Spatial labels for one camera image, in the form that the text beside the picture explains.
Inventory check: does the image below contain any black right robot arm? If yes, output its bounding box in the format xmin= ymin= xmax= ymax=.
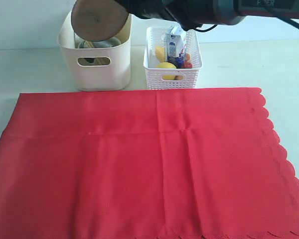
xmin=118 ymin=0 xmax=299 ymax=32

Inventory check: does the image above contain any brown wooden plate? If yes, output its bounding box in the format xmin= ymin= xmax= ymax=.
xmin=71 ymin=0 xmax=129 ymax=42

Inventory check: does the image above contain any red tablecloth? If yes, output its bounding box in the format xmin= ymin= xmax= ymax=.
xmin=0 ymin=88 xmax=299 ymax=239

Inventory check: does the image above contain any yellow cheese wedge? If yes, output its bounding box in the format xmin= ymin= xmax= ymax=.
xmin=155 ymin=46 xmax=166 ymax=63

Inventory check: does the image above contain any red sausage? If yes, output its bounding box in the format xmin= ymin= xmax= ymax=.
xmin=183 ymin=61 xmax=193 ymax=69

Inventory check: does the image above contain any white ceramic bowl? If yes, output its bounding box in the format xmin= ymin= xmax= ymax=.
xmin=76 ymin=34 xmax=123 ymax=66

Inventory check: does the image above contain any cream plastic tub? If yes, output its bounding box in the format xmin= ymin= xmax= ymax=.
xmin=57 ymin=12 xmax=132 ymax=91

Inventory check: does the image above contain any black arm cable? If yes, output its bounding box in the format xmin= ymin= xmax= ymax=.
xmin=194 ymin=4 xmax=299 ymax=35

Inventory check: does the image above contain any white perforated basket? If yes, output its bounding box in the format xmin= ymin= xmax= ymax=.
xmin=144 ymin=26 xmax=203 ymax=90

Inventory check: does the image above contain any blue white milk carton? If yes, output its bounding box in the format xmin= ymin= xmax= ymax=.
xmin=164 ymin=26 xmax=186 ymax=68

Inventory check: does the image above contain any yellow lemon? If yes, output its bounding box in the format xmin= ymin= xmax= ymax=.
xmin=156 ymin=62 xmax=177 ymax=81

